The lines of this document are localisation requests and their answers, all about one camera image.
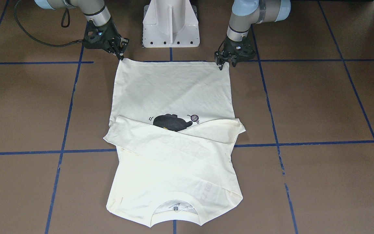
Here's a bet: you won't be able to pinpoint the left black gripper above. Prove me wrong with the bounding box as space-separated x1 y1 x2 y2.
214 36 256 71

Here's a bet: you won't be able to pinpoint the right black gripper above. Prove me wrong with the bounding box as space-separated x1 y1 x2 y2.
82 18 129 61

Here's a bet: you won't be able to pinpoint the cream long sleeve shirt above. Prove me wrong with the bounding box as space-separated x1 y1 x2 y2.
104 58 245 228

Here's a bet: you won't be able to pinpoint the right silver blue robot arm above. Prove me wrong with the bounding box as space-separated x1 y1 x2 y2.
35 0 129 60

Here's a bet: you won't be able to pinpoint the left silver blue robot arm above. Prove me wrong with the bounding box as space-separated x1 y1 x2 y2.
214 0 291 71

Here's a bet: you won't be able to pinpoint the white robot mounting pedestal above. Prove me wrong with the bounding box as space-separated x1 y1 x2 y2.
142 0 200 48

